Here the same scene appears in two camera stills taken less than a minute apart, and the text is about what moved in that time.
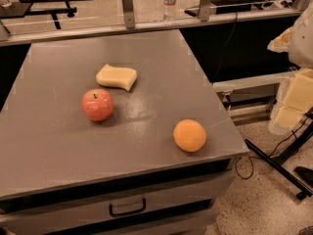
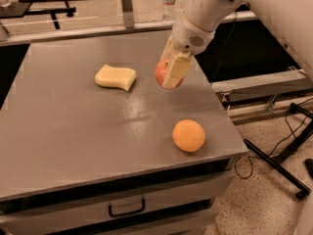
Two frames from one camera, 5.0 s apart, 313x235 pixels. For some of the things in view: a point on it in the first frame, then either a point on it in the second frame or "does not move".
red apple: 97,104 -> 161,70
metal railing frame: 128,25 does not move
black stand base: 278,163 does not move
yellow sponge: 112,76 does not move
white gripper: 302,42 -> 190,36
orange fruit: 189,135 does not move
